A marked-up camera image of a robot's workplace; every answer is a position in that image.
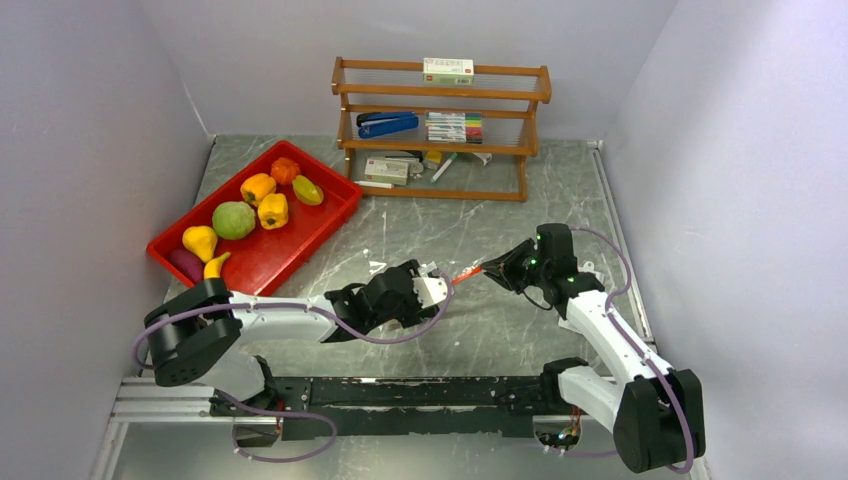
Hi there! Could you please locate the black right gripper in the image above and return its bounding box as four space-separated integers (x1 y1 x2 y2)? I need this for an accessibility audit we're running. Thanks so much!
481 237 550 295

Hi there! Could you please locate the purple eggplant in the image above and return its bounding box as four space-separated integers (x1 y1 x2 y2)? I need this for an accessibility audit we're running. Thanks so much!
167 248 205 284

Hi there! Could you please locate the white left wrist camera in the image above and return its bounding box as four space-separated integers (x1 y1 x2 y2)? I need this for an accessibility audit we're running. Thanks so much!
412 262 448 309

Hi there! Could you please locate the white staples box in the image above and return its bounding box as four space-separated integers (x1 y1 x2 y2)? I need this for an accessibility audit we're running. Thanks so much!
364 158 410 186

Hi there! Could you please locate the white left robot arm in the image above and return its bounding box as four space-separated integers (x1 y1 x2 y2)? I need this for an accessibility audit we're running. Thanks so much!
135 260 453 416

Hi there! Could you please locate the yellow green mango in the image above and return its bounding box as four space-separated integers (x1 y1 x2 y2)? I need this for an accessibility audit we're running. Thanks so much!
291 175 324 206

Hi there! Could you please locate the green white marker pen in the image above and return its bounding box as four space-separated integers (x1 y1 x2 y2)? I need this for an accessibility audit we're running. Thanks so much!
430 152 458 183

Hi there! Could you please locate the yellow pear squash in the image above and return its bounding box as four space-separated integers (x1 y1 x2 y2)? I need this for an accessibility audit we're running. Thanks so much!
182 225 218 263

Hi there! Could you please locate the orange red pepper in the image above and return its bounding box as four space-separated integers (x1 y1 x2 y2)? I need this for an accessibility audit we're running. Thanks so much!
270 157 301 186

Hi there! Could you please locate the pack of coloured markers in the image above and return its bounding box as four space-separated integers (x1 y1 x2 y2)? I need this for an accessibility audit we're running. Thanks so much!
425 111 484 144

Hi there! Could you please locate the wooden three-tier shelf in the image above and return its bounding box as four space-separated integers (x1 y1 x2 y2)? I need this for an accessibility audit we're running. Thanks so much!
331 57 552 202

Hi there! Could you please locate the yellow orange bell pepper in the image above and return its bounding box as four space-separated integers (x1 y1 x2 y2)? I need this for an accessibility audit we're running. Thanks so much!
240 173 277 207

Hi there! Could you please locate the clear zip top bag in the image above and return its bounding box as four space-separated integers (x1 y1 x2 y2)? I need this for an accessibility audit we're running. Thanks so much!
362 260 482 313

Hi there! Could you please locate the blue stapler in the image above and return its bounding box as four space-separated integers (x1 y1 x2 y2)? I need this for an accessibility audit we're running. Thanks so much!
356 111 419 139

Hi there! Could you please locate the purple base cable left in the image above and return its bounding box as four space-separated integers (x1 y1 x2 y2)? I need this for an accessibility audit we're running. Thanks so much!
211 390 339 464

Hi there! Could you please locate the yellow banana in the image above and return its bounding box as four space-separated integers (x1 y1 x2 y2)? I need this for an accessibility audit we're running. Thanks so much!
203 252 231 279

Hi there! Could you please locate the green round cabbage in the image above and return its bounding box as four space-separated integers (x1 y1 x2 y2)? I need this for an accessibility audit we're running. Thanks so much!
212 201 256 240

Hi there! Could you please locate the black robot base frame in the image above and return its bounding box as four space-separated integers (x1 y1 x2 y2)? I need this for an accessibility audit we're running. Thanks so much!
248 357 585 442

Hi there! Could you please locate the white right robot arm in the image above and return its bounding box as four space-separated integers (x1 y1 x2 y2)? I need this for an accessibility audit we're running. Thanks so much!
480 223 706 474

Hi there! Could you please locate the white box on top shelf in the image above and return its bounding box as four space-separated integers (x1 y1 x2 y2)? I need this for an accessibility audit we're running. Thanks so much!
422 58 475 86

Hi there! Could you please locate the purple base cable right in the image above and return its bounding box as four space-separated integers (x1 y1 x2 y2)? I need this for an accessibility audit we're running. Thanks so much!
543 443 621 460

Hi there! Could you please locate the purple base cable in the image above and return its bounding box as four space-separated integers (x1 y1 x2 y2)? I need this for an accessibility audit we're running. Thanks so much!
211 390 339 464
543 443 621 460

